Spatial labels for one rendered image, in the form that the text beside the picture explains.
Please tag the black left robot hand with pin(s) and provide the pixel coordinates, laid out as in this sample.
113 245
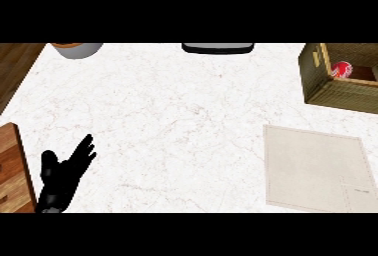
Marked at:
63 173

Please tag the beige cloth placemat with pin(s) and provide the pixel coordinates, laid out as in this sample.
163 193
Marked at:
311 166

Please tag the olive wicker basket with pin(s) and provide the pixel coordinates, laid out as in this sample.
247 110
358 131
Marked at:
340 91

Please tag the red can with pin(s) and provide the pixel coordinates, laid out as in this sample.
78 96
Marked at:
342 69

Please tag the brown wooden cutting board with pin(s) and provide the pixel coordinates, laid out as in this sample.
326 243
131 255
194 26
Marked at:
16 173

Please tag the grey pot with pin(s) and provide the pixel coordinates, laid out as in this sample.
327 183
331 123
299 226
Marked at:
78 49

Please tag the black and grey appliance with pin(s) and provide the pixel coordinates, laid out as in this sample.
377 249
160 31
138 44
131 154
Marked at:
218 48

